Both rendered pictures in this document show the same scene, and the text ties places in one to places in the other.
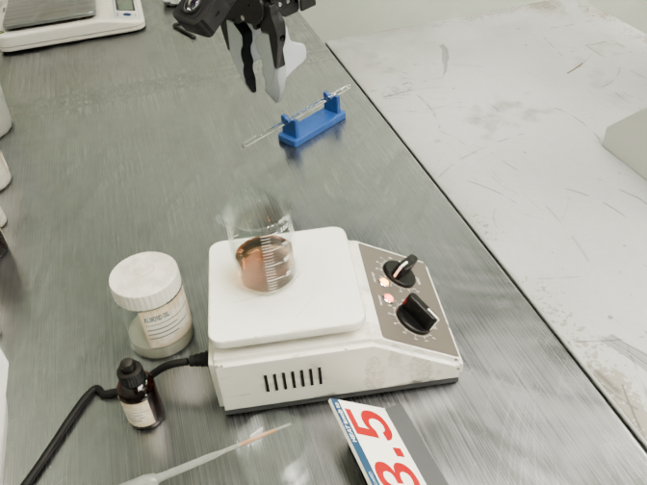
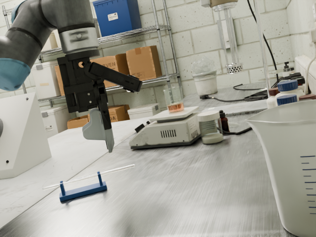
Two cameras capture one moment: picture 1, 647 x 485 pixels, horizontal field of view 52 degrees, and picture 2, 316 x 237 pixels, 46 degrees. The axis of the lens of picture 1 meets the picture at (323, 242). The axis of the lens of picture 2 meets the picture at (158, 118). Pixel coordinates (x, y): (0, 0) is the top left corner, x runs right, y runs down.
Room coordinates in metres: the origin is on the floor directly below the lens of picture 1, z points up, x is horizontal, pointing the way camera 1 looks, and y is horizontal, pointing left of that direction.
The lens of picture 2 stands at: (1.34, 0.57, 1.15)
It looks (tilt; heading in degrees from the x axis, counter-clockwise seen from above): 9 degrees down; 212
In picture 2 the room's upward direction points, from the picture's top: 11 degrees counter-clockwise
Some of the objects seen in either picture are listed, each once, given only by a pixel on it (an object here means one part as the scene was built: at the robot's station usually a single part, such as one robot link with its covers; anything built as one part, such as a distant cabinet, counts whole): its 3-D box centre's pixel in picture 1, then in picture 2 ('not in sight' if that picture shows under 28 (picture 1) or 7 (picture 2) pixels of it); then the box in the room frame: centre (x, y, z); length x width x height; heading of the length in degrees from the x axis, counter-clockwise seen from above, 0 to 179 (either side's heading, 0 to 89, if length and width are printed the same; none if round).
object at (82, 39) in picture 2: not in sight; (79, 42); (0.74, 0.05, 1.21); 0.08 x 0.08 x 0.05
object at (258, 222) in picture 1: (259, 242); (175, 99); (0.40, 0.05, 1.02); 0.06 x 0.05 x 0.08; 116
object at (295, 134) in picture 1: (311, 116); (82, 185); (0.78, 0.00, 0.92); 0.10 x 0.03 x 0.04; 134
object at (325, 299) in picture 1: (282, 282); (174, 113); (0.39, 0.04, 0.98); 0.12 x 0.12 x 0.01; 4
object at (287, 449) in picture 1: (272, 447); not in sight; (0.29, 0.05, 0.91); 0.06 x 0.06 x 0.02
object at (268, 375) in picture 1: (318, 315); (169, 129); (0.40, 0.01, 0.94); 0.22 x 0.13 x 0.08; 94
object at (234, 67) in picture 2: not in sight; (229, 39); (-0.02, 0.09, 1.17); 0.07 x 0.07 x 0.25
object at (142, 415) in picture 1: (137, 389); (222, 121); (0.34, 0.16, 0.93); 0.03 x 0.03 x 0.07
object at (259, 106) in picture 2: not in sight; (238, 108); (-0.01, 0.08, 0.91); 0.30 x 0.20 x 0.01; 104
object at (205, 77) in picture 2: not in sight; (204, 75); (-0.63, -0.30, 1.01); 0.14 x 0.14 x 0.21
